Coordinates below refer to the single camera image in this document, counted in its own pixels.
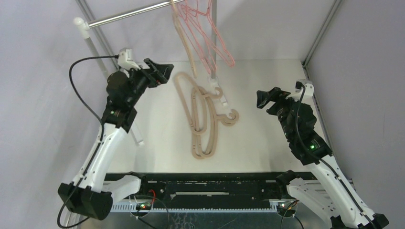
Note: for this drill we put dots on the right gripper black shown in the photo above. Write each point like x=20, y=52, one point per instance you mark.
x=275, y=103

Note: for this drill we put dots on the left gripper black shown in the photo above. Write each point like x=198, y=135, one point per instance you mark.
x=157, y=75

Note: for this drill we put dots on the beige hanger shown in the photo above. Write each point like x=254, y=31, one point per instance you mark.
x=208, y=142
x=197, y=103
x=182, y=36

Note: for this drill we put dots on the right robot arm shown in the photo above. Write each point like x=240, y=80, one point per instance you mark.
x=342, y=208

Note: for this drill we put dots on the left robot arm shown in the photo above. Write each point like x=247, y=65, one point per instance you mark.
x=88, y=194

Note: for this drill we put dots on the metal clothes rack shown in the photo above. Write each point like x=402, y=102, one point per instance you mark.
x=90, y=23

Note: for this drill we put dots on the right circuit board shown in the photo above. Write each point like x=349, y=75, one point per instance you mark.
x=284, y=210

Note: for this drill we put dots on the circuit board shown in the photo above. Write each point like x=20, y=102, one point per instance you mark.
x=284, y=210
x=143, y=207

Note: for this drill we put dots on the left circuit board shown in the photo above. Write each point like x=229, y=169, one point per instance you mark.
x=143, y=207

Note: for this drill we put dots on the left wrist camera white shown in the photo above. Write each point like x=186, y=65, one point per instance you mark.
x=125, y=59

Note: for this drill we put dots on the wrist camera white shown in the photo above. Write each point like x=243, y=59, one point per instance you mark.
x=304, y=89
x=125, y=59

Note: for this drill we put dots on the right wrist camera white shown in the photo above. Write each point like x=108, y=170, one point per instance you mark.
x=304, y=89

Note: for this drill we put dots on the aluminium frame structure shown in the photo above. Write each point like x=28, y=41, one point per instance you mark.
x=87, y=195

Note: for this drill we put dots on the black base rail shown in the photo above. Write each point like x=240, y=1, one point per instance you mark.
x=212, y=191

